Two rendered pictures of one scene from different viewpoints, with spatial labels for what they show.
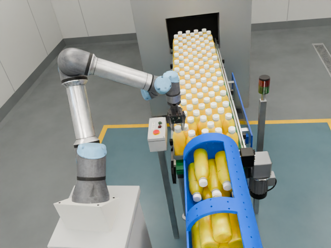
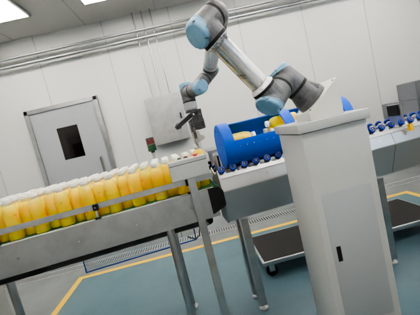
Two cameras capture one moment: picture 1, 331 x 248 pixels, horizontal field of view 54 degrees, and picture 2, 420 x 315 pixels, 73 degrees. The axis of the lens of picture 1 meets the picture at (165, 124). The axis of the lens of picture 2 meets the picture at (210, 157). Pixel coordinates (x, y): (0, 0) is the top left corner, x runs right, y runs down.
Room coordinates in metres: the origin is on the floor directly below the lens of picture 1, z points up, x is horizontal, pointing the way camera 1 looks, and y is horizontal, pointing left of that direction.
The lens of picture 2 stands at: (1.77, 1.51, 1.22)
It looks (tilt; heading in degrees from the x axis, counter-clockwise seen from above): 6 degrees down; 255
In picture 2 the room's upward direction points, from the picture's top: 14 degrees counter-clockwise
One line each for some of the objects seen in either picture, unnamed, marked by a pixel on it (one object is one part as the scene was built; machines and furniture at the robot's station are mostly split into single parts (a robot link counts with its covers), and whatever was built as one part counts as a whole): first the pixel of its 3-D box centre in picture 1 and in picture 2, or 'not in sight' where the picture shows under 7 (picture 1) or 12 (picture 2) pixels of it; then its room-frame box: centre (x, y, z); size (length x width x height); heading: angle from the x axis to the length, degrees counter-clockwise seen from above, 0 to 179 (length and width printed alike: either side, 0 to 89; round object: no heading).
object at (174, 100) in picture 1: (174, 96); (190, 106); (1.38, -0.06, 1.37); 0.08 x 0.08 x 0.05
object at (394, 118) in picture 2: not in sight; (395, 115); (-0.06, -0.06, 1.00); 0.10 x 0.04 x 0.15; 84
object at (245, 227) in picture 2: not in sight; (254, 264); (1.20, -0.13, 0.31); 0.06 x 0.06 x 0.63; 84
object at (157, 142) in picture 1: (157, 133); (188, 167); (1.50, 0.05, 1.05); 0.20 x 0.10 x 0.10; 174
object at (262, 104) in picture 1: (258, 164); not in sight; (1.60, -0.61, 0.55); 0.04 x 0.04 x 1.10; 84
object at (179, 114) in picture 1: (175, 110); (195, 120); (1.37, -0.06, 1.29); 0.09 x 0.08 x 0.12; 174
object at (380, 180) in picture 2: not in sight; (385, 220); (0.23, -0.03, 0.31); 0.06 x 0.06 x 0.63; 84
